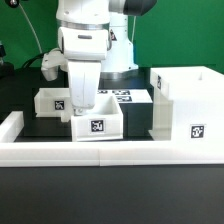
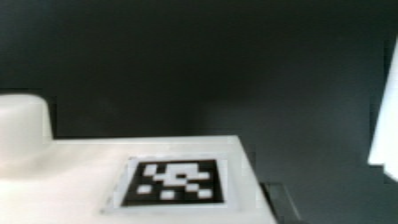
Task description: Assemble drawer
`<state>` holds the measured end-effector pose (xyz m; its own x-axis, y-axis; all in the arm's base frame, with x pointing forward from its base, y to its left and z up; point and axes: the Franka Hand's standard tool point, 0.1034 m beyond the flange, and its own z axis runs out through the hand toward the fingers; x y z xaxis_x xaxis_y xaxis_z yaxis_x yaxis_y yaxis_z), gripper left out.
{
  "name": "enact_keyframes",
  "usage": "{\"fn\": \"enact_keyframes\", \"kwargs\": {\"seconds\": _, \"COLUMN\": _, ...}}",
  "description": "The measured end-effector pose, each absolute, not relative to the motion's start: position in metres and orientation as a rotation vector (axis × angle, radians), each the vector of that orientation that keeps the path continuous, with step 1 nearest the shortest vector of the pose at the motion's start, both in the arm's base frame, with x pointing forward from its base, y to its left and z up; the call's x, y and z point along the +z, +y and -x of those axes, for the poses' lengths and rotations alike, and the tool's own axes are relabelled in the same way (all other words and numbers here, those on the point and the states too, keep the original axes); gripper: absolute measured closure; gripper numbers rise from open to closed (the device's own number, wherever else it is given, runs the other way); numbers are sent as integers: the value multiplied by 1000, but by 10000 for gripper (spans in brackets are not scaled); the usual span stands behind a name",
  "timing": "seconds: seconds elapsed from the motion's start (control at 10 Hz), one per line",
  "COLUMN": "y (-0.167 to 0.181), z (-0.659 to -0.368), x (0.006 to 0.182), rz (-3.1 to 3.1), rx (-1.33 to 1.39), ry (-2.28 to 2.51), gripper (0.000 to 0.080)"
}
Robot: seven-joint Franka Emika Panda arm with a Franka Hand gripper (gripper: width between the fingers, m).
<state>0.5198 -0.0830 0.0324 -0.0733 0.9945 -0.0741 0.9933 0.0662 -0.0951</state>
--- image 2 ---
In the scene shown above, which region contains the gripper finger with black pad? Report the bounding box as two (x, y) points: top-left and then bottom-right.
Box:
(259, 182), (303, 224)

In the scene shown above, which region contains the white drawer cabinet box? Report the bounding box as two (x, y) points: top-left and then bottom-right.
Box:
(367, 37), (398, 182)

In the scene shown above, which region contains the white front drawer tray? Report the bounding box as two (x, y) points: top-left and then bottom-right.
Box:
(0, 94), (277, 224)

